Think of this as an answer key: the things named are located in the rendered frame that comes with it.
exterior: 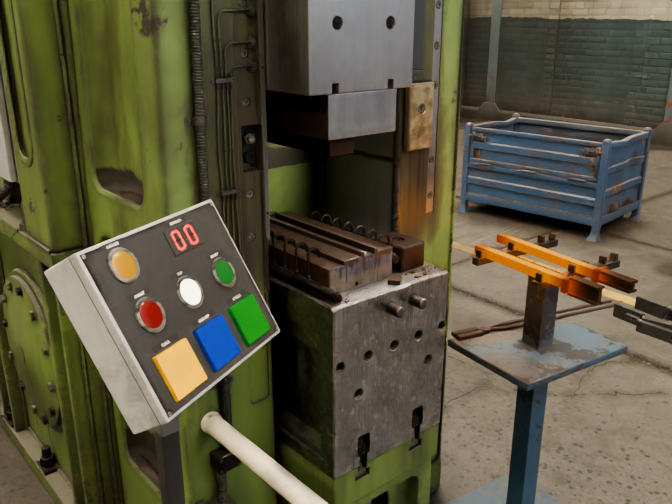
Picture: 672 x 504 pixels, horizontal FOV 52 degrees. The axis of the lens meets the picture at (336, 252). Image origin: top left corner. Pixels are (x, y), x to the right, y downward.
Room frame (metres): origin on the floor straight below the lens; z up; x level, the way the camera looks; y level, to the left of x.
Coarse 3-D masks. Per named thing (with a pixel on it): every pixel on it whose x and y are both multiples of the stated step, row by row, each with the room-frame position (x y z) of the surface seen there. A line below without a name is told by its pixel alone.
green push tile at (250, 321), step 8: (248, 296) 1.15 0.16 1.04; (240, 304) 1.12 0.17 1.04; (248, 304) 1.13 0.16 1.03; (256, 304) 1.15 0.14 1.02; (232, 312) 1.09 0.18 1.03; (240, 312) 1.11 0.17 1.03; (248, 312) 1.12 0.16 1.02; (256, 312) 1.14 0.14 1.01; (240, 320) 1.09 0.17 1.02; (248, 320) 1.11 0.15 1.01; (256, 320) 1.13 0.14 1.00; (264, 320) 1.14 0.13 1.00; (240, 328) 1.09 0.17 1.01; (248, 328) 1.10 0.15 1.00; (256, 328) 1.11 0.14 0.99; (264, 328) 1.13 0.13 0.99; (248, 336) 1.09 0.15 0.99; (256, 336) 1.10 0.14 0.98; (248, 344) 1.08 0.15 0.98
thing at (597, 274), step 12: (504, 240) 1.86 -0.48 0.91; (516, 240) 1.83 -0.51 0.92; (528, 252) 1.78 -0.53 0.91; (540, 252) 1.75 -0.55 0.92; (552, 252) 1.73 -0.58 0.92; (564, 264) 1.67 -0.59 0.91; (576, 264) 1.64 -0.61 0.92; (588, 264) 1.64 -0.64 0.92; (588, 276) 1.61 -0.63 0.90; (600, 276) 1.59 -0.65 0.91; (612, 276) 1.55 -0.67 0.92; (624, 276) 1.54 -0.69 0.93; (624, 288) 1.53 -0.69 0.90
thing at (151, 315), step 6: (144, 306) 0.96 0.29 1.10; (150, 306) 0.97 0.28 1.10; (156, 306) 0.98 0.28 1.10; (144, 312) 0.95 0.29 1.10; (150, 312) 0.96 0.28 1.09; (156, 312) 0.97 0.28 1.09; (144, 318) 0.94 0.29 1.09; (150, 318) 0.95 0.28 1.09; (156, 318) 0.96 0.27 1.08; (162, 318) 0.97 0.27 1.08; (150, 324) 0.95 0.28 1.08; (156, 324) 0.95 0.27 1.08
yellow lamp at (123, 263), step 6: (120, 252) 0.99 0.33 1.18; (114, 258) 0.97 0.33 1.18; (120, 258) 0.98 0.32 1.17; (126, 258) 0.99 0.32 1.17; (132, 258) 1.00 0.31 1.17; (114, 264) 0.96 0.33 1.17; (120, 264) 0.97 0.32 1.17; (126, 264) 0.98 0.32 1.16; (132, 264) 0.99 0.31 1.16; (120, 270) 0.96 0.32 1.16; (126, 270) 0.97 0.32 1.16; (132, 270) 0.98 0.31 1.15; (126, 276) 0.97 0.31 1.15; (132, 276) 0.98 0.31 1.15
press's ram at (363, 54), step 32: (288, 0) 1.46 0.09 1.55; (320, 0) 1.43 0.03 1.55; (352, 0) 1.49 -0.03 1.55; (384, 0) 1.55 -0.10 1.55; (288, 32) 1.46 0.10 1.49; (320, 32) 1.43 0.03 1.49; (352, 32) 1.49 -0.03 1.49; (384, 32) 1.55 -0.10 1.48; (288, 64) 1.47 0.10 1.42; (320, 64) 1.43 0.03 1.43; (352, 64) 1.49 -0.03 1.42; (384, 64) 1.55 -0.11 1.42
